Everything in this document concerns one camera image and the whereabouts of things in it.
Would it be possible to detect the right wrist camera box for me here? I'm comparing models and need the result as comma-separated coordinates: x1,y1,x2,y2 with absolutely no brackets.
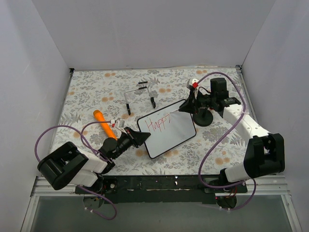
186,78,199,92

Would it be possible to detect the black framed whiteboard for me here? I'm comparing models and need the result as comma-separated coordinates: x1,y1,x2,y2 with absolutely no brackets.
137,99,197,159

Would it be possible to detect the black front mounting rail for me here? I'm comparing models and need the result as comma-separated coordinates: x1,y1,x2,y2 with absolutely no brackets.
86,175,247,204

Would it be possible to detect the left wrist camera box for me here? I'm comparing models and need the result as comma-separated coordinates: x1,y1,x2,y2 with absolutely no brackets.
110,118,125,131

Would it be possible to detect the floral patterned table mat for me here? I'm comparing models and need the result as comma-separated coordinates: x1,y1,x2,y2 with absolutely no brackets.
51,68,246,175

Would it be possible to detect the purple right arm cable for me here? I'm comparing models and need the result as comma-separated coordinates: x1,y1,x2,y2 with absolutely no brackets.
197,72,256,211

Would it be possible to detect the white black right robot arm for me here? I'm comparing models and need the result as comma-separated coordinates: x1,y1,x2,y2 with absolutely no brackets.
178,77,285,192

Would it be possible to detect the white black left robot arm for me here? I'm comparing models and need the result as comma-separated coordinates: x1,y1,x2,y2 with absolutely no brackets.
35,127,151,193

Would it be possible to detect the orange toy microphone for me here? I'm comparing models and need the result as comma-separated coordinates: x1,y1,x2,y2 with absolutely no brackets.
93,110,117,140

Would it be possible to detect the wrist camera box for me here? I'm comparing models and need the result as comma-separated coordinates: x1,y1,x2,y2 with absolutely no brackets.
110,118,125,131
186,78,199,92

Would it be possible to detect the black microphone stand base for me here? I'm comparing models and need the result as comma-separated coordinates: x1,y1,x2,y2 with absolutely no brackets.
193,108,213,127

